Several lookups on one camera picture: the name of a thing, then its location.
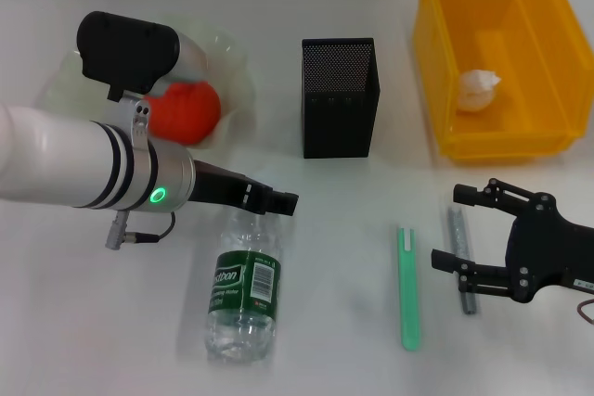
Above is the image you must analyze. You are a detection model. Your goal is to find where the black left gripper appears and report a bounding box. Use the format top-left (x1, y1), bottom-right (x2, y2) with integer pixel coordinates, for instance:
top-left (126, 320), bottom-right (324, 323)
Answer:
top-left (192, 159), bottom-right (300, 218)

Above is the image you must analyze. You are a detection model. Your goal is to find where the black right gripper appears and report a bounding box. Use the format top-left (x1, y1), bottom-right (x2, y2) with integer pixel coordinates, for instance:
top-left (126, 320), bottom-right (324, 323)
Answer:
top-left (431, 177), bottom-right (594, 304)

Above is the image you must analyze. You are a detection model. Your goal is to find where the yellow plastic bin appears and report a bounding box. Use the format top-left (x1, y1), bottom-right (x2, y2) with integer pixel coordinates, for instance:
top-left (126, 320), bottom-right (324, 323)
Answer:
top-left (411, 0), bottom-right (594, 165)

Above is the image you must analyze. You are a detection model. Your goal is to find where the green glass fruit plate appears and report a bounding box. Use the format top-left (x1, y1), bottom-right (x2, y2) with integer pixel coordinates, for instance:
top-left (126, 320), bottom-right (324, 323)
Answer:
top-left (39, 30), bottom-right (259, 152)

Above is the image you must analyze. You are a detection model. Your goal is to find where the left arm connector cable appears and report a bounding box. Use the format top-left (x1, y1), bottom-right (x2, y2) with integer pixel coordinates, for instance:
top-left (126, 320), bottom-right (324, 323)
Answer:
top-left (106, 209), bottom-right (177, 251)

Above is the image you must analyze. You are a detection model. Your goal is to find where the thin dark right arm cable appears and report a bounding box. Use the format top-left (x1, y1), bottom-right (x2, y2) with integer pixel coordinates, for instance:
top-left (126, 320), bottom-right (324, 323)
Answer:
top-left (576, 298), bottom-right (594, 326)

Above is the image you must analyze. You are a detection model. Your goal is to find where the clear green-label water bottle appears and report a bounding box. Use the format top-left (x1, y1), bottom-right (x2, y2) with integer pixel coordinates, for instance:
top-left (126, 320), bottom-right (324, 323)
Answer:
top-left (203, 208), bottom-right (285, 363)

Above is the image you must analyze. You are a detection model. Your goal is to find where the red tomato-shaped toy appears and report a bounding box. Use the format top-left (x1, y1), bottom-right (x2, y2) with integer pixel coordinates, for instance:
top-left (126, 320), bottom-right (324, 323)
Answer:
top-left (143, 81), bottom-right (222, 147)

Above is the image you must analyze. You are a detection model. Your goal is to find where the white paper ball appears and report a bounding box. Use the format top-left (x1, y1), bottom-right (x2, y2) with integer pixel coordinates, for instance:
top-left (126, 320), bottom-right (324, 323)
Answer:
top-left (457, 69), bottom-right (504, 114)

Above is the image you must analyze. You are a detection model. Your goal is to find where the grey pen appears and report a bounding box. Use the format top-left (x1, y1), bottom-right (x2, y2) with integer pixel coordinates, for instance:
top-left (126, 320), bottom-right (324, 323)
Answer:
top-left (445, 204), bottom-right (479, 315)

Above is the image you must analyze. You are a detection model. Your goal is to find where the black mesh pen holder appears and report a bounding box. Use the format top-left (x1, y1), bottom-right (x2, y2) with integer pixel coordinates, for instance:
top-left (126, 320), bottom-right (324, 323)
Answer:
top-left (300, 37), bottom-right (382, 160)

